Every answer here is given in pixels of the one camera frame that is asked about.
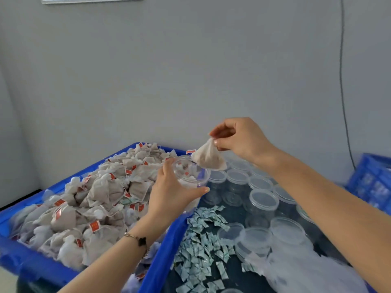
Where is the pile of white label papers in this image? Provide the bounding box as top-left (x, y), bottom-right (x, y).
top-left (247, 247), bottom-right (370, 293)

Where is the person's left forearm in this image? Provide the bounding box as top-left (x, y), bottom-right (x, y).
top-left (58, 216), bottom-right (169, 293)

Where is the blue slatted crate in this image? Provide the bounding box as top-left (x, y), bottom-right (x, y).
top-left (345, 152), bottom-right (391, 214)

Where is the person's right hand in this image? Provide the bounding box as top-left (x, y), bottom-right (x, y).
top-left (209, 117), bottom-right (279, 165)

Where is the person's right forearm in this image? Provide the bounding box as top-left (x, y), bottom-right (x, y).
top-left (259, 146), bottom-right (391, 293)

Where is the black cable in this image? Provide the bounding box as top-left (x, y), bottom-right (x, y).
top-left (339, 0), bottom-right (356, 171)

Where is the blue plastic tray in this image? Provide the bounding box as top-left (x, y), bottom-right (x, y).
top-left (0, 143), bottom-right (190, 293)

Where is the group of lidded jars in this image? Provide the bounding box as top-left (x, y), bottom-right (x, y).
top-left (202, 152), bottom-right (331, 245)

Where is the person's left hand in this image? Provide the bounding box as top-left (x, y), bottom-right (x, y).
top-left (147, 157), bottom-right (211, 226)

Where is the pile of tea bags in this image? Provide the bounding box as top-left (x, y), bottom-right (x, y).
top-left (9, 142), bottom-right (196, 281)

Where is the clear jar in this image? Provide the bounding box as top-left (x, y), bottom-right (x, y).
top-left (173, 154), bottom-right (211, 188)

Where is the thin beaded bracelet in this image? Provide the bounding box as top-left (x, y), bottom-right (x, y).
top-left (124, 232), bottom-right (149, 248)

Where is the white mesh tea bag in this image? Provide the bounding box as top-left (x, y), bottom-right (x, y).
top-left (191, 137), bottom-right (228, 171)

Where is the pile of green desiccant packets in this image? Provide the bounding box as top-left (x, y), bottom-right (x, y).
top-left (173, 206), bottom-right (257, 293)

